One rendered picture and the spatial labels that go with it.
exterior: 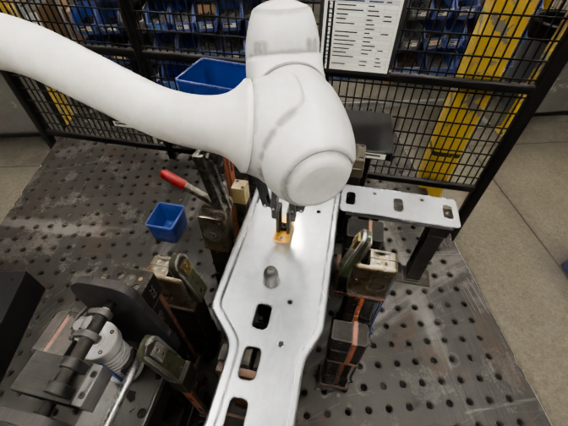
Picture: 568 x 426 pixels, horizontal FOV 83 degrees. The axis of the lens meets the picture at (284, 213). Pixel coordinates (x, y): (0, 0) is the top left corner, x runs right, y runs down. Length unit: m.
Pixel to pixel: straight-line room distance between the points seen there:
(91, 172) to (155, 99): 1.24
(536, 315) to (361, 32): 1.69
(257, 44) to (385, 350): 0.81
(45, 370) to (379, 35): 1.02
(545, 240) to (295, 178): 2.34
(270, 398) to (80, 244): 0.91
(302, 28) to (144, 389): 0.62
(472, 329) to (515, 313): 1.04
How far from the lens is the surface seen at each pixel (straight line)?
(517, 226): 2.56
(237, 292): 0.68
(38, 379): 0.54
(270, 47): 0.45
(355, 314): 0.86
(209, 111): 0.35
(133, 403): 0.69
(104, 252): 1.25
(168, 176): 0.73
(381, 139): 1.02
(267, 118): 0.33
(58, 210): 1.48
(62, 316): 0.68
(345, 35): 1.06
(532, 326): 2.14
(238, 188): 0.78
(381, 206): 0.85
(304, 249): 0.73
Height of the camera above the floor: 1.59
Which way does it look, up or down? 48 degrees down
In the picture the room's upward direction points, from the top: straight up
